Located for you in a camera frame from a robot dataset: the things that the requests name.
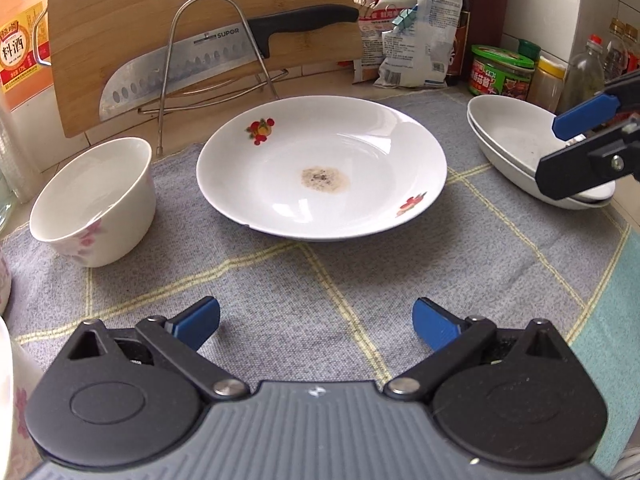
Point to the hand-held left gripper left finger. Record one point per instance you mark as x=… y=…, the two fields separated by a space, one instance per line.
x=195 y=322

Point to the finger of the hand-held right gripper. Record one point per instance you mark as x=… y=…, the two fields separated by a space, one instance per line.
x=590 y=162
x=585 y=115

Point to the teal clip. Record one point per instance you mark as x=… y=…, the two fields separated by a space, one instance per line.
x=405 y=16

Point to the grey checked cloth mat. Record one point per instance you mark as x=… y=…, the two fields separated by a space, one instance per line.
x=300 y=300

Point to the white paper bag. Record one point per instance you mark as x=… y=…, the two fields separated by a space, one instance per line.
x=367 y=45

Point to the stained white fruit-print plate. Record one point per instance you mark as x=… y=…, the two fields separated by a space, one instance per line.
x=320 y=160

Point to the crumpled plastic bag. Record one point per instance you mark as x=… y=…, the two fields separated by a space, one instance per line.
x=420 y=45

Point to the cooking wine bottle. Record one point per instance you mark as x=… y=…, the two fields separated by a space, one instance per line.
x=20 y=35

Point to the small green lidded jar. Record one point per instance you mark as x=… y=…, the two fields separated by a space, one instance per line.
x=529 y=49

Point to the bamboo cutting board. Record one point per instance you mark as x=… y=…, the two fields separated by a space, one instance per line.
x=125 y=15

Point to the green lidded sauce jar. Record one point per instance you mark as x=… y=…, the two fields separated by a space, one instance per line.
x=500 y=75

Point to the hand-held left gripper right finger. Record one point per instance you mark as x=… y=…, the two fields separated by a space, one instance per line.
x=435 y=325

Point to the white floral bowl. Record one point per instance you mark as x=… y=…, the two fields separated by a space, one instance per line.
x=15 y=390
x=95 y=195

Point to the clear bottle red cap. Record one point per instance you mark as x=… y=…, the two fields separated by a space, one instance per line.
x=585 y=75

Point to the yellow lidded jar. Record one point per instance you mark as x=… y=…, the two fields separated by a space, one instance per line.
x=545 y=85

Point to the dark soy sauce bottle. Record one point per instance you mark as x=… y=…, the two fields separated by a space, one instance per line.
x=455 y=20

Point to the black binder clip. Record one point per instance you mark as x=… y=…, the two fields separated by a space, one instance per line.
x=367 y=1

